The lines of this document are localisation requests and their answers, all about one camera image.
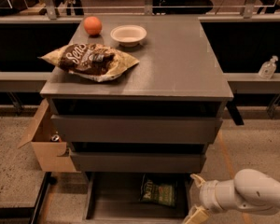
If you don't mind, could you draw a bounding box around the black floor frame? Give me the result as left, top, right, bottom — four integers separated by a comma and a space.
0, 172, 57, 224

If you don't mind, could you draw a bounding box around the clear hand sanitizer bottle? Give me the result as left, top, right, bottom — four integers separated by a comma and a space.
259, 55, 278, 79

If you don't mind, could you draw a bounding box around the orange fruit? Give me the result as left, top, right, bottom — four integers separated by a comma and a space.
83, 17, 102, 35

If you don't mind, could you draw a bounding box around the green jalapeno chip bag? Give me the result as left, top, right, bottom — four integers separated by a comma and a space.
139, 175, 177, 207

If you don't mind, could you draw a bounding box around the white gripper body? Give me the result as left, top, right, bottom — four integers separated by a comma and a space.
199, 180, 223, 213

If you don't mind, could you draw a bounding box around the white paper bowl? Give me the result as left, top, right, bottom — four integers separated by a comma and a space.
110, 25, 147, 48

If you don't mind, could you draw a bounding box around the soda can in box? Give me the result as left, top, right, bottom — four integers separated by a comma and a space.
50, 134, 61, 142

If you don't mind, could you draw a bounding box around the grey open bottom drawer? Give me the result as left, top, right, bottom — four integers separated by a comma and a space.
83, 173, 193, 224

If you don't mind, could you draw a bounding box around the brown Sensations chip bag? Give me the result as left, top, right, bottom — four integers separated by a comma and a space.
41, 43, 139, 82

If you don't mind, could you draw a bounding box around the grey top drawer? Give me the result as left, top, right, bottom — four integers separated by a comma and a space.
51, 115, 222, 144

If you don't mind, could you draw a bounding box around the open cardboard box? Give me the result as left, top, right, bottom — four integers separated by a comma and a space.
18, 99, 77, 173

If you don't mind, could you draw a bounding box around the grey middle drawer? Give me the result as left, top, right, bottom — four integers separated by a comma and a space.
70, 152, 206, 173

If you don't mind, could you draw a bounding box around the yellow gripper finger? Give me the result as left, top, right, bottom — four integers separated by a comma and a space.
183, 205, 210, 224
190, 174, 205, 188

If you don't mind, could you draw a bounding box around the grey drawer cabinet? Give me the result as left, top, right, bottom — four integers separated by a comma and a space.
39, 15, 234, 224

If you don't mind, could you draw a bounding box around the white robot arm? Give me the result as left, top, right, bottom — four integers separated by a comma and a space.
183, 169, 280, 224

